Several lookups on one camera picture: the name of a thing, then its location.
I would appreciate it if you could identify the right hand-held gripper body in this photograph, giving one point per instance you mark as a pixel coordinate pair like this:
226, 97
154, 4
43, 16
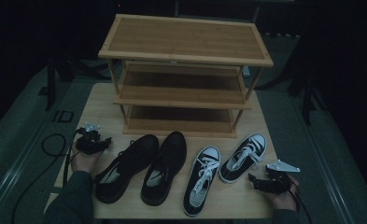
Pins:
279, 182

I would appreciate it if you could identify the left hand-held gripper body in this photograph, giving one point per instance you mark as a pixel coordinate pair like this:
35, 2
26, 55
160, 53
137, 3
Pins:
86, 143

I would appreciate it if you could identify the black white canvas sneaker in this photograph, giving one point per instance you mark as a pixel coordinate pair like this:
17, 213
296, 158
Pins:
203, 183
245, 158

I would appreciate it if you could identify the black leather shoe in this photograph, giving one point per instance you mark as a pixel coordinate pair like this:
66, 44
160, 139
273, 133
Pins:
164, 171
125, 169

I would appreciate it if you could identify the wooden shoe rack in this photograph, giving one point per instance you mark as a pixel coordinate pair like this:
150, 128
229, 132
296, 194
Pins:
184, 39

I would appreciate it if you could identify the person's left hand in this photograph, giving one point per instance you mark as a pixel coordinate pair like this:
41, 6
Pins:
84, 162

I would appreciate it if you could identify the person's right hand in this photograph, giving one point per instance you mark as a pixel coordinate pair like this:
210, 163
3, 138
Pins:
285, 201

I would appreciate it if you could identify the black metal stand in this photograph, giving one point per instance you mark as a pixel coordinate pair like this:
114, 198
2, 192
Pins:
50, 87

